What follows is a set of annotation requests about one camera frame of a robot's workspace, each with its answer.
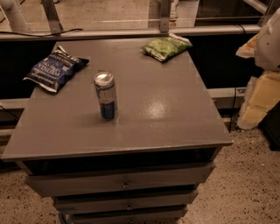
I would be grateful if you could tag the green jalapeno chip bag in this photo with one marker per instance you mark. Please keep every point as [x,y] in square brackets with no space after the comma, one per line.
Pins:
[165,48]

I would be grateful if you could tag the top grey drawer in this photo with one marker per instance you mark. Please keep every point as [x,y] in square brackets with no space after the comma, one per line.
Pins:
[122,180]

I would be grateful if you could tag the grey drawer cabinet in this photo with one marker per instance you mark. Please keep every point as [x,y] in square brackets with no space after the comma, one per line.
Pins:
[165,117]

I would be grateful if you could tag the middle grey drawer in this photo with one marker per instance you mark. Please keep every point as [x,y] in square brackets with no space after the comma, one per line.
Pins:
[127,202]

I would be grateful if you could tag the white pipe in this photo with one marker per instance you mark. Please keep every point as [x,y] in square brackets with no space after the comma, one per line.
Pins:
[12,11]

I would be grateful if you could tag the grey drawer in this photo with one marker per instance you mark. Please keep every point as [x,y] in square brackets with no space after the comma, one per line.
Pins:
[130,217]
[122,180]
[127,202]

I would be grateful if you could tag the metal railing bar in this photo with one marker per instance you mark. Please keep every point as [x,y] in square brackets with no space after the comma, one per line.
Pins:
[77,34]

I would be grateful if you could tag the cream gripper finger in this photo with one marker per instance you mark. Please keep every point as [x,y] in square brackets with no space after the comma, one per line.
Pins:
[248,49]

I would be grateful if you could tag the bottom grey drawer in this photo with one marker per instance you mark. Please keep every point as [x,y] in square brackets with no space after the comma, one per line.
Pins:
[130,217]

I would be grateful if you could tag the redbull can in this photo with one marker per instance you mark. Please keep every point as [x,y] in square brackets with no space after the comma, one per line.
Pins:
[105,88]

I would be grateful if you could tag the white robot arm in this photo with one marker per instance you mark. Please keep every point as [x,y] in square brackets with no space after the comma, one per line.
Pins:
[267,51]

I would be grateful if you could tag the blue vinegar chip bag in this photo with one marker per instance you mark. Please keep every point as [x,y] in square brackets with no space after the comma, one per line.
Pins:
[54,71]

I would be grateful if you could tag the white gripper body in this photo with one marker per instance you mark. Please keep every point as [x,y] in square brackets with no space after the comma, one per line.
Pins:
[269,46]

